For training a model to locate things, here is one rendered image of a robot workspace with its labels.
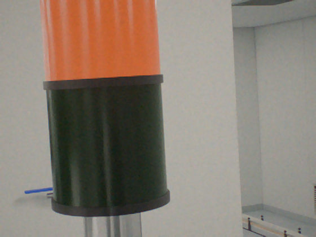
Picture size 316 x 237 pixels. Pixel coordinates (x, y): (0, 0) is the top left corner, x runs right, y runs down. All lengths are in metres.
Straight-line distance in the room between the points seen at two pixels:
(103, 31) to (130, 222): 0.08
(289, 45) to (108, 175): 8.85
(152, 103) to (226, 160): 1.69
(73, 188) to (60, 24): 0.06
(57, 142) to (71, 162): 0.01
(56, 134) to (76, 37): 0.04
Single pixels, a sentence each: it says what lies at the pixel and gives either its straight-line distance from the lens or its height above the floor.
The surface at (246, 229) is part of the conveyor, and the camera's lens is 5.35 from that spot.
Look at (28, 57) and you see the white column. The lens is 1.68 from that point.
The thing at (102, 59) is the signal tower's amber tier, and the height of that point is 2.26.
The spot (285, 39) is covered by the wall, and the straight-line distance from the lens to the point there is 9.14.
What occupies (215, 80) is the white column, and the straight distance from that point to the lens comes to 1.89.
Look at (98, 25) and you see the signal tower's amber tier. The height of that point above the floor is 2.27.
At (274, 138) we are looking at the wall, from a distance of 9.51.
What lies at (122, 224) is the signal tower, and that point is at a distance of 0.25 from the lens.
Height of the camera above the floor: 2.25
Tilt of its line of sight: 3 degrees down
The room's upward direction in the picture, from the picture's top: 3 degrees counter-clockwise
